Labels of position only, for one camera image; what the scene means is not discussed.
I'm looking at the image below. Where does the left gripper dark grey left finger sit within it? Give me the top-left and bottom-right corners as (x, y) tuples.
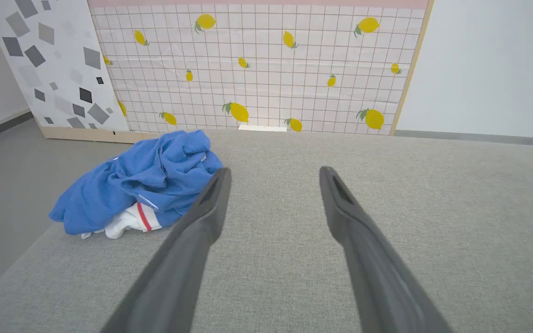
(101, 167), (232, 333)

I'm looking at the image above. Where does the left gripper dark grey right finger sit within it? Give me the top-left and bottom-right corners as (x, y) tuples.
(319, 166), (453, 333)

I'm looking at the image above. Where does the blue white red-trimmed shirt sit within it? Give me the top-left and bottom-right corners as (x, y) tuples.
(48, 129), (224, 240)

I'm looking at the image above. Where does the white rectangular block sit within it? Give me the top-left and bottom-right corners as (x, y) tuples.
(238, 124), (288, 133)

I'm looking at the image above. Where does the lemon print grid panel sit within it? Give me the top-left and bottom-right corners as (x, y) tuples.
(87, 0), (434, 136)

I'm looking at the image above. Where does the grey terrazzo print panel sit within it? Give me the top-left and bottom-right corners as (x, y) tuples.
(0, 0), (156, 144)

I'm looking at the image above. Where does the white partition board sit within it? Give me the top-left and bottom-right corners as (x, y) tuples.
(395, 0), (533, 140)

